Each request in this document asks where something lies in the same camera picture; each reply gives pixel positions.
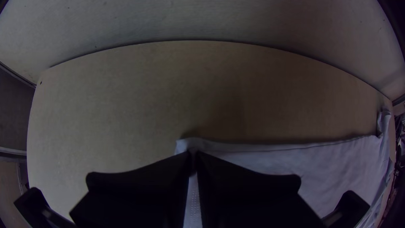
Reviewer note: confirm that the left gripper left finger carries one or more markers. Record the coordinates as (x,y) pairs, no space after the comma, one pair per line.
(142,196)

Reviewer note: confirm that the light grey t-shirt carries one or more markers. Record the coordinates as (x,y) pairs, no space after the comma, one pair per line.
(316,164)

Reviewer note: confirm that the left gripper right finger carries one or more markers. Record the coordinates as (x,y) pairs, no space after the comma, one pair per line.
(246,199)

